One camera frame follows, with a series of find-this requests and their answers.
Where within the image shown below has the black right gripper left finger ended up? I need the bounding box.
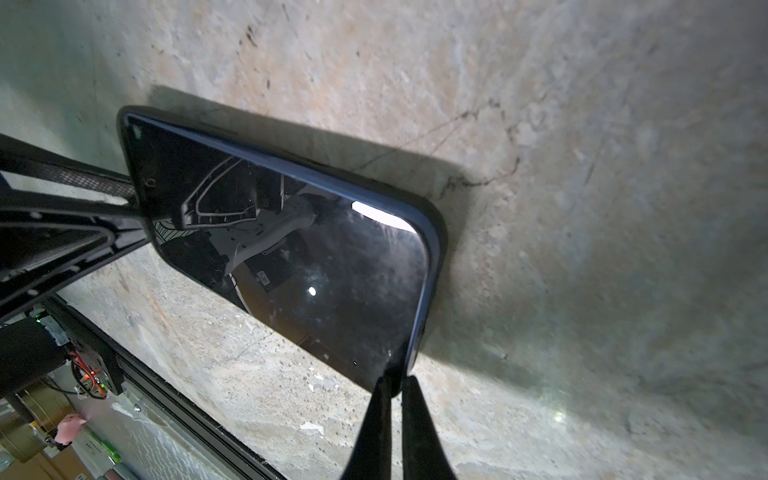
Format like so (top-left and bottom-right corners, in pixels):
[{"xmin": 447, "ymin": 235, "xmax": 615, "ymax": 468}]
[{"xmin": 340, "ymin": 377, "xmax": 392, "ymax": 480}]

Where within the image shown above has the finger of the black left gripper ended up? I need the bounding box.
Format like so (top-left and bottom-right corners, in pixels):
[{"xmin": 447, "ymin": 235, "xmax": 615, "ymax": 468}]
[
  {"xmin": 1, "ymin": 190, "xmax": 148, "ymax": 321},
  {"xmin": 1, "ymin": 134, "xmax": 135, "ymax": 200}
]

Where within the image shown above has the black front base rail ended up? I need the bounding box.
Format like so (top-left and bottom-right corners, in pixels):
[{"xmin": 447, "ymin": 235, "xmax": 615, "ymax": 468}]
[{"xmin": 42, "ymin": 295, "xmax": 285, "ymax": 479}]

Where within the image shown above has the black phone case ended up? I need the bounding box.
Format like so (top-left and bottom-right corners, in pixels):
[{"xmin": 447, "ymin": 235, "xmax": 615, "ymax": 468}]
[{"xmin": 116, "ymin": 105, "xmax": 449, "ymax": 398}]

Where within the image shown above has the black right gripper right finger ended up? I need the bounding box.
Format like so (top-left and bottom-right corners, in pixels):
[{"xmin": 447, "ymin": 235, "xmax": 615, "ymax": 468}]
[{"xmin": 402, "ymin": 376, "xmax": 457, "ymax": 480}]

